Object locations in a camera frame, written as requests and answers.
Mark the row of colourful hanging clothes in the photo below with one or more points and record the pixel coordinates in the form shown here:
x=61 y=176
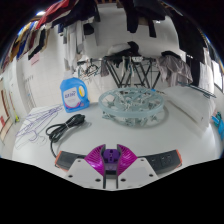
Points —
x=50 y=15

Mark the purple charger block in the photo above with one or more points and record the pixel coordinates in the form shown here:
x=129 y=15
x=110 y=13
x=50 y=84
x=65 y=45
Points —
x=111 y=156

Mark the white pillow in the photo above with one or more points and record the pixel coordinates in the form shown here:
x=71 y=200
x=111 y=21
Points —
x=190 y=106

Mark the window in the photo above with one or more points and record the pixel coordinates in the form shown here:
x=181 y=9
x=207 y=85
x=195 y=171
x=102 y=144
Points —
x=218 y=75

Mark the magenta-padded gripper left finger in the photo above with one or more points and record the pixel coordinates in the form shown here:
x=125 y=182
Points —
x=95 y=161

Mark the grey draped garment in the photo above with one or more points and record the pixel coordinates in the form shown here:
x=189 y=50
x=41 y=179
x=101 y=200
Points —
x=175 y=68

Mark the blue detergent bottle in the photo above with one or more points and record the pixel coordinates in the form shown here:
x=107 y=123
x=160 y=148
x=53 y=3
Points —
x=75 y=96

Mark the black power strip orange ends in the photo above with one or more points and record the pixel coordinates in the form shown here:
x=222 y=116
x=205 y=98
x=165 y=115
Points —
x=163 y=161

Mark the black folding drying rack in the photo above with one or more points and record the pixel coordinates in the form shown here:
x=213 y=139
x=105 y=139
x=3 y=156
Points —
x=120 y=73

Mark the row of dark hanging clothes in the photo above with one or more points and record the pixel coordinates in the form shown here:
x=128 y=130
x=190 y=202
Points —
x=186 y=33

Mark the green clothes hanger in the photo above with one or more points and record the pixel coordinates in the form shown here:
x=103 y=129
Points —
x=196 y=89

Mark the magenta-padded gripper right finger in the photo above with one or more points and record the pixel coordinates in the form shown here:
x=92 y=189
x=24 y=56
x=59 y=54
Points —
x=127 y=161

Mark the black crumpled garment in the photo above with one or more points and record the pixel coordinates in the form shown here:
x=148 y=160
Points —
x=133 y=50

